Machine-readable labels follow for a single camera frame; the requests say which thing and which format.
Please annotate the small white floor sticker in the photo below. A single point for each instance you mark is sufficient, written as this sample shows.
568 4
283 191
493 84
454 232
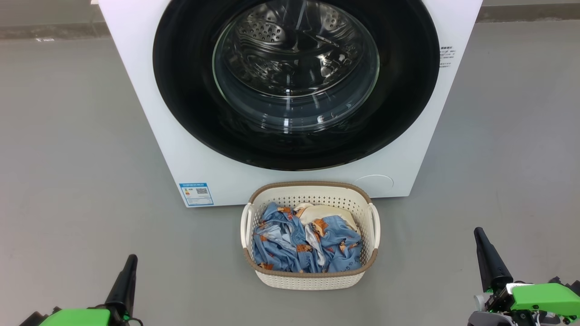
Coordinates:
44 40

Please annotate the perforated stainless steel drum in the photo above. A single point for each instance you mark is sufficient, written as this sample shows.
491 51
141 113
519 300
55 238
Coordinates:
290 50

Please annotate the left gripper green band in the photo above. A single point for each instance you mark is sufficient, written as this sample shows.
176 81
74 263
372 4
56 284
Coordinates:
74 318

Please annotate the black round glass washer door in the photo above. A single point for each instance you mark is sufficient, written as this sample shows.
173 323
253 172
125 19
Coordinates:
181 90

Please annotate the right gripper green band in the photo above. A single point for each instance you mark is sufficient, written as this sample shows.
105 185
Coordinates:
543 299

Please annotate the black text warning sticker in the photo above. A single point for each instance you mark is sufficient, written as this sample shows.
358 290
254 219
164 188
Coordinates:
447 56

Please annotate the white front-load washing machine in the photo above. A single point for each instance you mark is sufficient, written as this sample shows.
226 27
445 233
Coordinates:
136 90

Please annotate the blue orange patterned garment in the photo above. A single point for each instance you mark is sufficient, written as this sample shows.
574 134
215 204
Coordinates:
276 249

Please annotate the cream perforated laundry basket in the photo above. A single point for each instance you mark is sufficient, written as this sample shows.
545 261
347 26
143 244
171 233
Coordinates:
312 278

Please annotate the round white filter cover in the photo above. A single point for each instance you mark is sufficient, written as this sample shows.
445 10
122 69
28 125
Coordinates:
374 185

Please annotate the blue white energy label sticker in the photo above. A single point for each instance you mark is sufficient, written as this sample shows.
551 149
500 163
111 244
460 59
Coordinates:
196 194

